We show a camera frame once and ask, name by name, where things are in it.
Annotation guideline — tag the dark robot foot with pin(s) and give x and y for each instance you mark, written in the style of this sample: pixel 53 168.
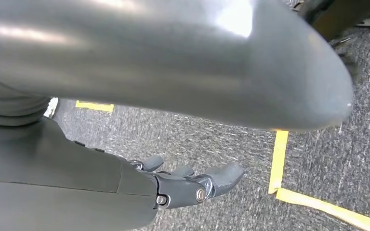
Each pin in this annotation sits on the dark robot foot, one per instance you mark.
pixel 331 16

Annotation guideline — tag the grey robot leg shell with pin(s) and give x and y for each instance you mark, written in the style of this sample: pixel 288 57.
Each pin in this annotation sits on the grey robot leg shell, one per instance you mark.
pixel 140 47

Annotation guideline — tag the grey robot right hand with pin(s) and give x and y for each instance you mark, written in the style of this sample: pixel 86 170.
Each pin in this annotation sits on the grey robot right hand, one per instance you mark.
pixel 60 191

